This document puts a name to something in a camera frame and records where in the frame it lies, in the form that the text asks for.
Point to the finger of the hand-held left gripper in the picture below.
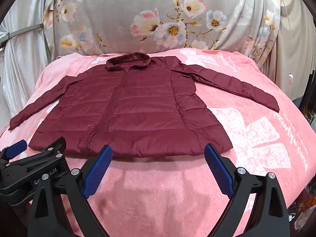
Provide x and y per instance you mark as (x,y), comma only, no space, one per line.
(53,150)
(16,148)

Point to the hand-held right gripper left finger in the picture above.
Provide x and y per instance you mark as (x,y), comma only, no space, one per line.
(97,171)

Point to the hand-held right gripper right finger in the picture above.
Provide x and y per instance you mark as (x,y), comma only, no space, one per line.
(219,170)

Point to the maroon puffer jacket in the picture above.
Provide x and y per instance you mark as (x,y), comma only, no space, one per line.
(138,108)

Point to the pink printed blanket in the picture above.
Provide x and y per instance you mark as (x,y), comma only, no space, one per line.
(158,202)

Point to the grey satin curtain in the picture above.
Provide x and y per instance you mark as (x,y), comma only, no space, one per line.
(24,54)

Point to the small white round device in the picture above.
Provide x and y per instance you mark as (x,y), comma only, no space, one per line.
(290,77)

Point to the grey curtain tie-back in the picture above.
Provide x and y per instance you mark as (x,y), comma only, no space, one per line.
(27,29)

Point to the beige pleated curtain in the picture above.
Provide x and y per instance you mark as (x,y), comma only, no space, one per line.
(291,42)

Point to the grey floral bed sheet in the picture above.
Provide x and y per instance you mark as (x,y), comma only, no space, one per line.
(118,17)

